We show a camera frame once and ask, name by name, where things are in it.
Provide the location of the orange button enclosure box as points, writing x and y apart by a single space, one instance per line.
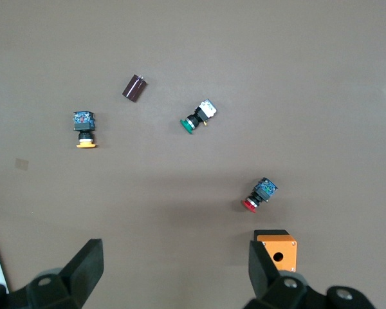
281 246

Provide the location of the red push button switch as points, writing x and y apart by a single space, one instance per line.
260 193

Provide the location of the green push button switch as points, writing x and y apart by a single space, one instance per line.
196 119

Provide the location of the yellow push button switch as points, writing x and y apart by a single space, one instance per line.
84 124

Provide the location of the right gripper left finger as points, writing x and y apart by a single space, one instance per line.
83 267

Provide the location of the small brown tape patch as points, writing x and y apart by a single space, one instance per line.
21 164

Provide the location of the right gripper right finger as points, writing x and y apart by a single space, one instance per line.
263 273

